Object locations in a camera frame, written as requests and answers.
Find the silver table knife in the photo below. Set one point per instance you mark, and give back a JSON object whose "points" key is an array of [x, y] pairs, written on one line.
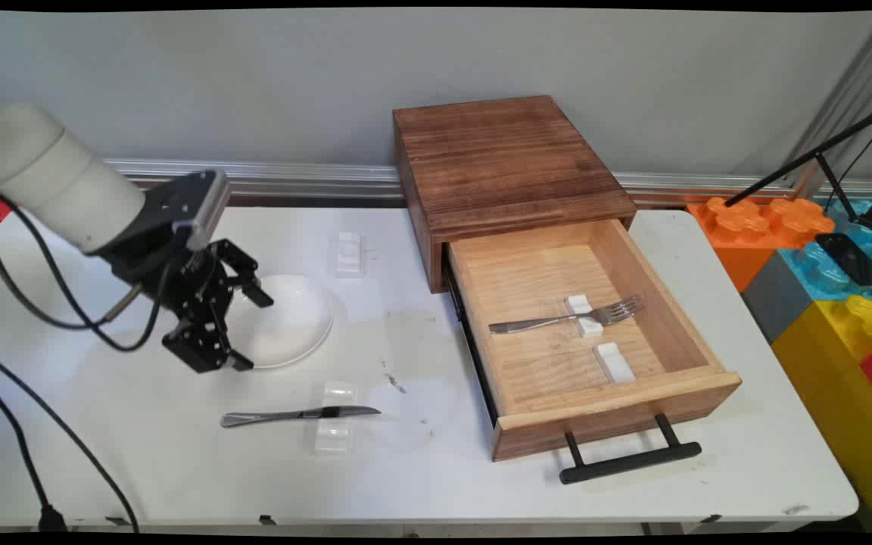
{"points": [[292, 415]]}

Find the grey toy building block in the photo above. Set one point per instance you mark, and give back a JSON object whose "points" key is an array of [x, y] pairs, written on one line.
{"points": [[777, 299]]}

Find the yellow toy building block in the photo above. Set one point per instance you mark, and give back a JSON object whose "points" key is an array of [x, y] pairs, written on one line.
{"points": [[829, 378]]}

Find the black tripod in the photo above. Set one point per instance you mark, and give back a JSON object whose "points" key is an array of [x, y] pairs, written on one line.
{"points": [[822, 151]]}

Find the black phone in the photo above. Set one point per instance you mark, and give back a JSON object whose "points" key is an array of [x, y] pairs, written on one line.
{"points": [[852, 259]]}

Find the white ceramic cutlery rest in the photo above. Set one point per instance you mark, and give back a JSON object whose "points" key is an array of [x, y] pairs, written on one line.
{"points": [[586, 316], [350, 253], [615, 362]]}

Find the aluminium wall rail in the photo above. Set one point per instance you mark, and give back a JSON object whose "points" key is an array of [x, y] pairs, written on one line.
{"points": [[315, 180]]}

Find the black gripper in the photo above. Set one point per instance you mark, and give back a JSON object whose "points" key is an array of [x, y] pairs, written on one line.
{"points": [[167, 269]]}

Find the white round plate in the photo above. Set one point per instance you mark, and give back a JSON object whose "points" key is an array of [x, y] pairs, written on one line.
{"points": [[288, 322]]}

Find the orange toy building block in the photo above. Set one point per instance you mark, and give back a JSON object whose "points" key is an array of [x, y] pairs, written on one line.
{"points": [[754, 227]]}

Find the grey curtain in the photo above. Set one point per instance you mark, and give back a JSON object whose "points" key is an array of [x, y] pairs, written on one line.
{"points": [[852, 98]]}

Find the blue toy building block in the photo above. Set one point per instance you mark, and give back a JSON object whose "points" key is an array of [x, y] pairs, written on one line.
{"points": [[822, 276]]}

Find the dark wooden drawer cabinet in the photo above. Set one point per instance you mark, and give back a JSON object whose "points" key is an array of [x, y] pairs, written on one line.
{"points": [[504, 163]]}

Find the silver fork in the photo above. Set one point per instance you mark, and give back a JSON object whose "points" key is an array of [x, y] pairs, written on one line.
{"points": [[549, 322]]}

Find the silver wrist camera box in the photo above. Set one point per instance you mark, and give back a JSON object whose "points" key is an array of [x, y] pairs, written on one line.
{"points": [[205, 208]]}

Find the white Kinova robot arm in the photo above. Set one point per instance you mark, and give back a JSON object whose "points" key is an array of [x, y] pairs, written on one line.
{"points": [[50, 178]]}

